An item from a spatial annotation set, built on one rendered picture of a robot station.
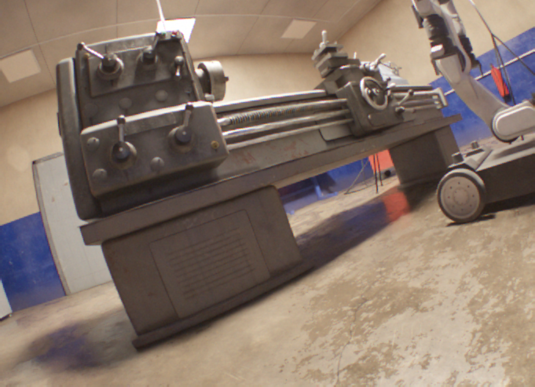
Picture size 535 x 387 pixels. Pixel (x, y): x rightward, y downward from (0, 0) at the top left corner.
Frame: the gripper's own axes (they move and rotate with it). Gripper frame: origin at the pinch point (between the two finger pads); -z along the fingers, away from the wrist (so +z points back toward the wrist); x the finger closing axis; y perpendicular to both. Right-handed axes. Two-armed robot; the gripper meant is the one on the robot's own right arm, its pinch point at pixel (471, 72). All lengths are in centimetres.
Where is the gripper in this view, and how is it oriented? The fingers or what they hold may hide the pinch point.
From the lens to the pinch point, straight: 153.1
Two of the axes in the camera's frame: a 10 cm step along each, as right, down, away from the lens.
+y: -8.1, 2.7, -5.2
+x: -5.4, 0.3, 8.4
